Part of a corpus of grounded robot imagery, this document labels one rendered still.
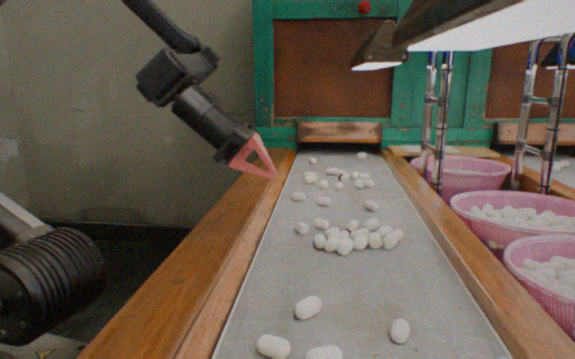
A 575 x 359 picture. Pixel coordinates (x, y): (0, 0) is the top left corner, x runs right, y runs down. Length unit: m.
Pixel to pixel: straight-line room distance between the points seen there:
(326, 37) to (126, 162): 1.62
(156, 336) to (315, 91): 1.25
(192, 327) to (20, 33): 2.75
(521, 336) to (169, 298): 0.38
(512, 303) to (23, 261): 0.60
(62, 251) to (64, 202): 2.43
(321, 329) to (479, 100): 1.27
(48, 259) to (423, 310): 0.49
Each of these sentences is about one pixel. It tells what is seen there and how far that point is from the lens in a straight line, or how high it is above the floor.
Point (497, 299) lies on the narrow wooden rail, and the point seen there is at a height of 0.76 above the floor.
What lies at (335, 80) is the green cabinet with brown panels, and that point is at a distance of 1.60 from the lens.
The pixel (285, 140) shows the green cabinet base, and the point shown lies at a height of 0.79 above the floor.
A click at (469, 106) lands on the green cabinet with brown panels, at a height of 0.91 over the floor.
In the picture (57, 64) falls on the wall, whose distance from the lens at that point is 2.97.
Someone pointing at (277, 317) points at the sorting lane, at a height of 0.74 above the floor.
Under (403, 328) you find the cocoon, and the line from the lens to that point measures 0.50.
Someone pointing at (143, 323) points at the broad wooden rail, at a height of 0.76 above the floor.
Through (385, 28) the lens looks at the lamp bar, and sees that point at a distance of 0.81.
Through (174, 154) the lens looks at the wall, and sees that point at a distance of 2.66.
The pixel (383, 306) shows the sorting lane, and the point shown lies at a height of 0.74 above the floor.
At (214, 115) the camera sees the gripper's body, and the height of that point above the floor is 0.95.
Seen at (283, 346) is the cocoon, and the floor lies 0.76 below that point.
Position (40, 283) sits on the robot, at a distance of 0.65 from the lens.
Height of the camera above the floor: 1.02
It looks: 14 degrees down
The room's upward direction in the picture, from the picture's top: straight up
